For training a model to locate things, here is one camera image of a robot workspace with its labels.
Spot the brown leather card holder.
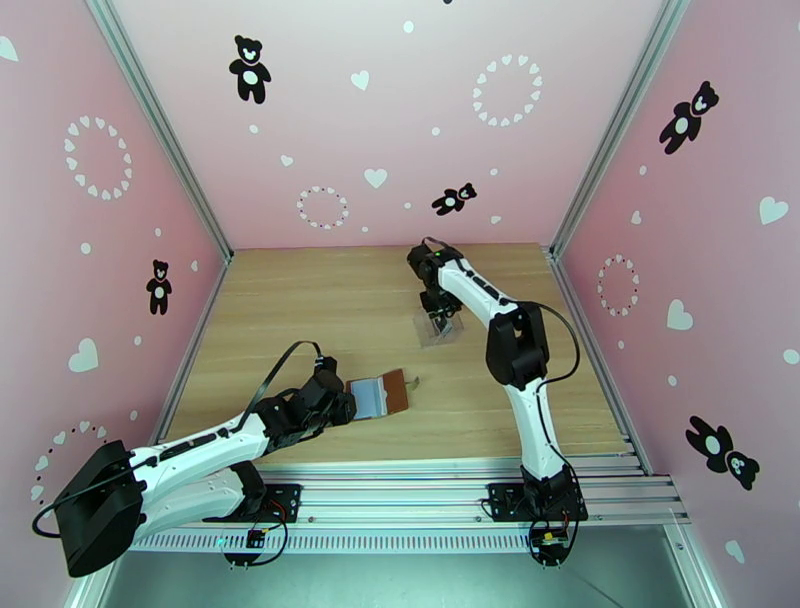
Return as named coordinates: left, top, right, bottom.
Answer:
left=346, top=367, right=421, bottom=422

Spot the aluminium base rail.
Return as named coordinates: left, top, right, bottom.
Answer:
left=148, top=454, right=693, bottom=528

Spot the perforated metal cable tray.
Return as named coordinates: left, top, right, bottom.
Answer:
left=127, top=526, right=540, bottom=556

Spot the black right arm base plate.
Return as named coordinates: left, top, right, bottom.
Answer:
left=485, top=480, right=591, bottom=525

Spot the aluminium frame post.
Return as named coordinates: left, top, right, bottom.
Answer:
left=86, top=0, right=234, bottom=265
left=548, top=0, right=696, bottom=259

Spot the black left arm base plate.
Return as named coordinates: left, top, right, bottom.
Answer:
left=248, top=481, right=303, bottom=525

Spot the aluminium table side rail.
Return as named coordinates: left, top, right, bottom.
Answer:
left=548, top=249, right=655, bottom=478
left=151, top=259, right=234, bottom=446

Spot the small black control board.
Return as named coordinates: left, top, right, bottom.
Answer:
left=527, top=521, right=581, bottom=571
left=222, top=521, right=291, bottom=572

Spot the clear acrylic card stand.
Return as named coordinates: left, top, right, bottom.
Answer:
left=412, top=311, right=466, bottom=349

